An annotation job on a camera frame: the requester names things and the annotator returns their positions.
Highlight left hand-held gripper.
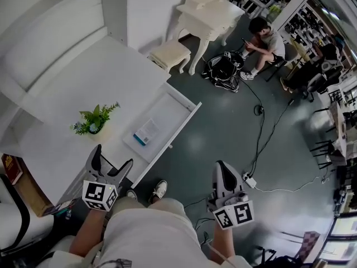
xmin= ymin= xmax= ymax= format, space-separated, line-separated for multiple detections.
xmin=81 ymin=143 xmax=134 ymax=213

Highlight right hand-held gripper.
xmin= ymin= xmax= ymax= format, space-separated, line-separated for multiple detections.
xmin=206 ymin=160 xmax=255 ymax=231

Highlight small blue-white box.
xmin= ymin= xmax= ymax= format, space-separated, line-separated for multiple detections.
xmin=133 ymin=118 xmax=161 ymax=147

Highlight white drawer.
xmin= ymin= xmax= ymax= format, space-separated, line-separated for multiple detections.
xmin=122 ymin=82 xmax=202 ymax=189

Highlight person's left forearm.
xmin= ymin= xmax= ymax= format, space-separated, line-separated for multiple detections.
xmin=69 ymin=209 xmax=109 ymax=259

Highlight person's right forearm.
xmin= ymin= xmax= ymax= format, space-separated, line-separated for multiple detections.
xmin=207 ymin=224 xmax=237 ymax=265

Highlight white power strip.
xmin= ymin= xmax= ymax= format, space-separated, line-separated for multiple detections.
xmin=242 ymin=171 xmax=257 ymax=189

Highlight artificial plant in white pot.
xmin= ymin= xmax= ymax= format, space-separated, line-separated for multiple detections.
xmin=69 ymin=101 xmax=122 ymax=136

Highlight person's right white shoe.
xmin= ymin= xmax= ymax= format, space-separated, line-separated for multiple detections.
xmin=148 ymin=179 xmax=168 ymax=205

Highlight brown cardboard box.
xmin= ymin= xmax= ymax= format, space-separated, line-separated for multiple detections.
xmin=13 ymin=160 xmax=76 ymax=218

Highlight person's light clothing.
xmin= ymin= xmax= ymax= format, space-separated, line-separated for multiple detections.
xmin=97 ymin=197 xmax=252 ymax=268

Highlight red book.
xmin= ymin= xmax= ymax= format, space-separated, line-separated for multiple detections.
xmin=1 ymin=153 xmax=24 ymax=185

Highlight black metal chair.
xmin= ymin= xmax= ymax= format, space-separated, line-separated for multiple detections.
xmin=309 ymin=139 xmax=336 ymax=170

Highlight white desk with shelf hutch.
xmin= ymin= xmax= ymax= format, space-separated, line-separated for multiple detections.
xmin=0 ymin=0 xmax=171 ymax=215

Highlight checkered board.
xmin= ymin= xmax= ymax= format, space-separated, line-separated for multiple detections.
xmin=296 ymin=231 xmax=322 ymax=260

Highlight white and black machine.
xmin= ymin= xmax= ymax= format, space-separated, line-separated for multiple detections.
xmin=0 ymin=174 xmax=55 ymax=257

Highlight cream cushioned stool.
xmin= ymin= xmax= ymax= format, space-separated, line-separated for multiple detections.
xmin=147 ymin=39 xmax=192 ymax=75

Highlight grey chair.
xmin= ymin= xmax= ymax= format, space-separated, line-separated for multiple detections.
xmin=266 ymin=43 xmax=297 ymax=82

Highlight cream vanity table with mirror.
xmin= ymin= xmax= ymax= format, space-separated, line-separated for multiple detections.
xmin=176 ymin=0 xmax=246 ymax=76

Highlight white cable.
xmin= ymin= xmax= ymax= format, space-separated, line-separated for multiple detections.
xmin=254 ymin=174 xmax=327 ymax=193

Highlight black bag with cables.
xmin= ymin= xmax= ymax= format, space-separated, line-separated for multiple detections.
xmin=201 ymin=51 xmax=247 ymax=93

